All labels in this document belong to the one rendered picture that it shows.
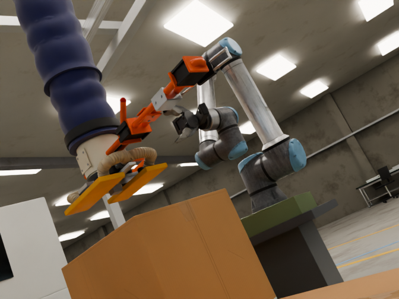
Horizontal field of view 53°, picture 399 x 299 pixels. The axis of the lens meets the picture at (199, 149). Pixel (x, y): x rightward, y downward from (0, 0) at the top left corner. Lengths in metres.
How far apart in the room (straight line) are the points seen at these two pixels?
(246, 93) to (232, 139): 0.40
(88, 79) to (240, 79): 0.74
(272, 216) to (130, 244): 0.86
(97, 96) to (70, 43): 0.24
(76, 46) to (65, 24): 0.11
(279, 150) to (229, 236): 0.69
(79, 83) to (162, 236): 0.72
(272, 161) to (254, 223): 0.31
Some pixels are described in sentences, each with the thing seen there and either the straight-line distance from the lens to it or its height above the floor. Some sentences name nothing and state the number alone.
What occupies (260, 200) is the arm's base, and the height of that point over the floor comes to 0.89.
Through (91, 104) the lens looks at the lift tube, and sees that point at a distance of 1.59.
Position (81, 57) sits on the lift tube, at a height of 1.65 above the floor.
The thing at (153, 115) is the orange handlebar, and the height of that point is 1.23.
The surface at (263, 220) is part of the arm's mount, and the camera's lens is 1.93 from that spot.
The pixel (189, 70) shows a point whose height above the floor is 1.22.
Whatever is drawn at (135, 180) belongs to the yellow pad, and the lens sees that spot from 1.53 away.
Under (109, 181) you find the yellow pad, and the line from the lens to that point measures 1.39.
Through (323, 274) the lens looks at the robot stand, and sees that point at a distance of 1.96.
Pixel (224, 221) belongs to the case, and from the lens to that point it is 1.38.
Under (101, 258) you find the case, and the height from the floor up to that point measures 0.89.
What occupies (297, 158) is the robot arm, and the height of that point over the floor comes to 0.99.
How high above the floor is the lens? 0.76
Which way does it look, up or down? 14 degrees up
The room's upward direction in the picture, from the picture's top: 25 degrees counter-clockwise
